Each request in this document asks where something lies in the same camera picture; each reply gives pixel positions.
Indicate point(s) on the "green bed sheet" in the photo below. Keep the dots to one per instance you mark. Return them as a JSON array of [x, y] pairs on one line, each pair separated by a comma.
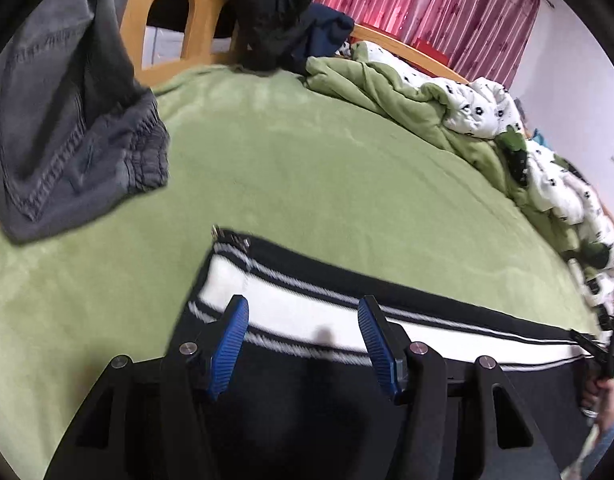
[[312, 170]]

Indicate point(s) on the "person's blue jeans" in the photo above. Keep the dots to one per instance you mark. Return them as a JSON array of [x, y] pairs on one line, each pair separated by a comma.
[[606, 447]]

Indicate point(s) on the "grey pants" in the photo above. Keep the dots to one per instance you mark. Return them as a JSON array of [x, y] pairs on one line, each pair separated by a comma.
[[62, 110]]

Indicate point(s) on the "black jacket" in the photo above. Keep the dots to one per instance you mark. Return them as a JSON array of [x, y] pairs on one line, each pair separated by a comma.
[[267, 10]]

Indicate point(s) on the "navy blue garment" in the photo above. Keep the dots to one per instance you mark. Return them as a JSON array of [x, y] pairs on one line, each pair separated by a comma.
[[327, 30]]

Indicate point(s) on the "black pants with white waistband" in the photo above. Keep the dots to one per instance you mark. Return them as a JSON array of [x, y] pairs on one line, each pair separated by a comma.
[[312, 410]]

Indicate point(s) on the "person's right hand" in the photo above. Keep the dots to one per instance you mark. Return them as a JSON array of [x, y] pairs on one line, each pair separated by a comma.
[[599, 395]]

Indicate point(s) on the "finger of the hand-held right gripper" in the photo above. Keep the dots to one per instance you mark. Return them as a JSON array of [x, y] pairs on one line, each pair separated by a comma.
[[589, 344]]

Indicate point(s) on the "pink curtain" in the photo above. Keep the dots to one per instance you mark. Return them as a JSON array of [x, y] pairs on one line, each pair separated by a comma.
[[437, 0]]

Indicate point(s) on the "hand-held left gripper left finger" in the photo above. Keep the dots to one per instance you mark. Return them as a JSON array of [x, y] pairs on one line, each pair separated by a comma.
[[232, 345]]

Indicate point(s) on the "white and green floral quilt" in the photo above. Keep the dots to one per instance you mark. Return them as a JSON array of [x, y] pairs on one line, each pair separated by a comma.
[[387, 85]]

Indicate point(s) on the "red box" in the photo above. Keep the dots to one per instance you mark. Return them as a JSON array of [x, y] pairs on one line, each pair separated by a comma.
[[429, 51]]

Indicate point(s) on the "teal cloth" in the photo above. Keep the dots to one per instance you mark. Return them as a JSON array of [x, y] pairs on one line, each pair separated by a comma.
[[537, 136]]

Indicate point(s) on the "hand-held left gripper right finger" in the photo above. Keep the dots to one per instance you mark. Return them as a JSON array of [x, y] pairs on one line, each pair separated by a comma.
[[377, 347]]

